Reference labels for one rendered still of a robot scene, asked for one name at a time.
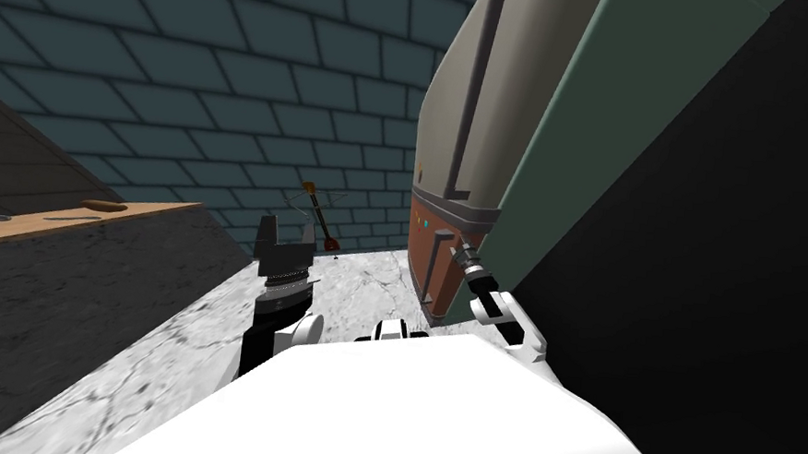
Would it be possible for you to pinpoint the dark counter with wooden top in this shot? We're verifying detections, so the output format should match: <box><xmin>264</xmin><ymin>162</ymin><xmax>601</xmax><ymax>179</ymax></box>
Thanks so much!
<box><xmin>0</xmin><ymin>184</ymin><xmax>263</xmax><ymax>454</ymax></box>

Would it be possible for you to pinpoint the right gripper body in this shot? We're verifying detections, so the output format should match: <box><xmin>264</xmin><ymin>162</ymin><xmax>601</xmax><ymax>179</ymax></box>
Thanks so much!
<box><xmin>446</xmin><ymin>238</ymin><xmax>487</xmax><ymax>281</ymax></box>

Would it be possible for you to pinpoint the long dark grey door handle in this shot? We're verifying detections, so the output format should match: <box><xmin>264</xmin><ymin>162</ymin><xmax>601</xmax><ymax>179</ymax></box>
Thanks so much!
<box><xmin>442</xmin><ymin>0</ymin><xmax>517</xmax><ymax>205</ymax></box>

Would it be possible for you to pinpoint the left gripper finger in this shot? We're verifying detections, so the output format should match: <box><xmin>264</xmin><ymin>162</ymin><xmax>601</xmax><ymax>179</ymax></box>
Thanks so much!
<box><xmin>297</xmin><ymin>221</ymin><xmax>320</xmax><ymax>254</ymax></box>
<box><xmin>255</xmin><ymin>213</ymin><xmax>281</xmax><ymax>250</ymax></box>

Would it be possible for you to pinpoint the green fridge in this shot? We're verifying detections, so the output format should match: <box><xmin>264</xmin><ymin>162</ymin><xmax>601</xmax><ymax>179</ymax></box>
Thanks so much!
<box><xmin>398</xmin><ymin>0</ymin><xmax>772</xmax><ymax>358</ymax></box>

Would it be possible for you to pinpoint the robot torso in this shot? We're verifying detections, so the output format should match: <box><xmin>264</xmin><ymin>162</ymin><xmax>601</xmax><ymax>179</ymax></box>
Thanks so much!
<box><xmin>99</xmin><ymin>291</ymin><xmax>719</xmax><ymax>454</ymax></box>

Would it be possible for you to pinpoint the brown fridge drawer front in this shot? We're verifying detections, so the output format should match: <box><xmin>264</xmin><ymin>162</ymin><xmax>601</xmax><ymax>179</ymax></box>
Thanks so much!
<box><xmin>398</xmin><ymin>190</ymin><xmax>500</xmax><ymax>333</ymax></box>

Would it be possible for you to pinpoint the short grey drawer handle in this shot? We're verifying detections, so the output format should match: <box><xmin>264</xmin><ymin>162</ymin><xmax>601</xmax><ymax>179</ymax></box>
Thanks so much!
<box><xmin>418</xmin><ymin>228</ymin><xmax>459</xmax><ymax>309</ymax></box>

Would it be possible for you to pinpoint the beige fridge door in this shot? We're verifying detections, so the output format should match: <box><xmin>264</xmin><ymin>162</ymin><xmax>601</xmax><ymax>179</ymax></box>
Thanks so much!
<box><xmin>408</xmin><ymin>0</ymin><xmax>614</xmax><ymax>238</ymax></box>

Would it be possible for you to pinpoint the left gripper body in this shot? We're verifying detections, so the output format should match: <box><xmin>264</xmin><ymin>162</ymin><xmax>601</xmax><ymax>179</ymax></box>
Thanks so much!
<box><xmin>253</xmin><ymin>239</ymin><xmax>318</xmax><ymax>284</ymax></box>

